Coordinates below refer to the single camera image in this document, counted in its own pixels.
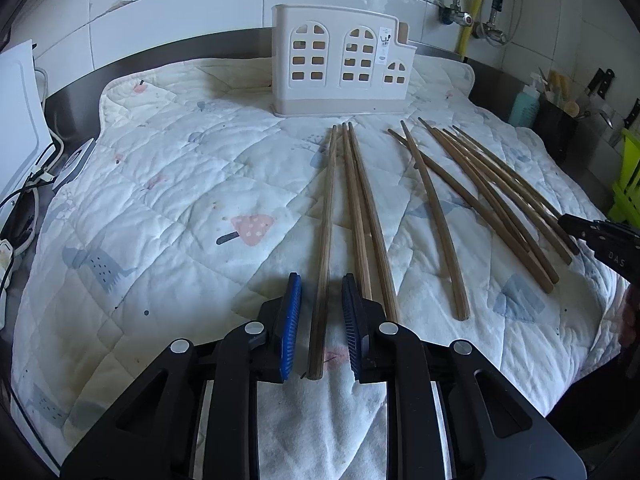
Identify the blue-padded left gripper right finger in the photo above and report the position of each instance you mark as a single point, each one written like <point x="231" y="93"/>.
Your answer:
<point x="450" y="412"/>

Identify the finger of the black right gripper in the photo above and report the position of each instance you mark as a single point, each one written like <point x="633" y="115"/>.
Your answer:
<point x="587" y="230"/>

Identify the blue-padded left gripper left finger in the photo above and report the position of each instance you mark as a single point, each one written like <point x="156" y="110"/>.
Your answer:
<point x="150" y="431"/>

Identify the wooden chopstick group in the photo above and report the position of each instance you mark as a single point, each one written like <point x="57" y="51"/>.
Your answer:
<point x="557" y="245"/>
<point x="502" y="210"/>
<point x="535" y="251"/>

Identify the wooden chopstick curved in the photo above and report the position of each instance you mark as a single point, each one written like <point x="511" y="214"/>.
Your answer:
<point x="461" y="301"/>

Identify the person's hand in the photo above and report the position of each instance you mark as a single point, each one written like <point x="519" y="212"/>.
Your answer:
<point x="629" y="319"/>

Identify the lime green dish rack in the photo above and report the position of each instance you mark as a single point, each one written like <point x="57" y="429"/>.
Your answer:
<point x="626" y="189"/>

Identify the black utensil cup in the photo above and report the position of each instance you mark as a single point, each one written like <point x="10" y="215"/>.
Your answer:
<point x="559" y="116"/>

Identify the teal dish soap bottle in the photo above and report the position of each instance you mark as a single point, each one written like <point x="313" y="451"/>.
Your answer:
<point x="526" y="103"/>

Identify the white quilted patterned mat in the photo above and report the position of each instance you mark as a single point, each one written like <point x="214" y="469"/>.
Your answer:
<point x="198" y="202"/>

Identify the yellow gas pipe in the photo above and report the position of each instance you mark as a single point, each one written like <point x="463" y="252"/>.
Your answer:
<point x="475" y="7"/>

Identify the metal water valves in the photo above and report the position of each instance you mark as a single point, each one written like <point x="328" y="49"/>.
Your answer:
<point x="488" y="30"/>

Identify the small white round-button device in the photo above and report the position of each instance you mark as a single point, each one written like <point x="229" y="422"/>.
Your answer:
<point x="74" y="164"/>

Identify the white countertop appliance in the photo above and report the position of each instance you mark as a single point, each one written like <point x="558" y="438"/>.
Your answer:
<point x="24" y="134"/>

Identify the white house-shaped utensil holder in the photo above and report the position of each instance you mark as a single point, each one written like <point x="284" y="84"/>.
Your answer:
<point x="330" y="61"/>

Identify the black-handled kitchen knives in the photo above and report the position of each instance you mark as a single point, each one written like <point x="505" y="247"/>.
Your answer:
<point x="615" y="99"/>

